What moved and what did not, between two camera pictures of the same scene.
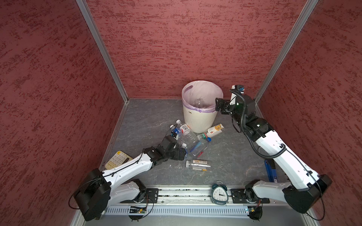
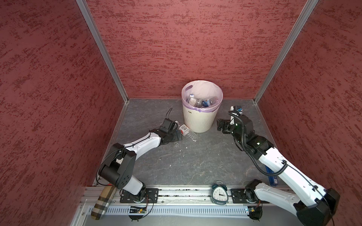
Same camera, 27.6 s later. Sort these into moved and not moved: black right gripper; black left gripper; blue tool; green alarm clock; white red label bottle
Moved: black right gripper; black left gripper
Not moved: white red label bottle; blue tool; green alarm clock
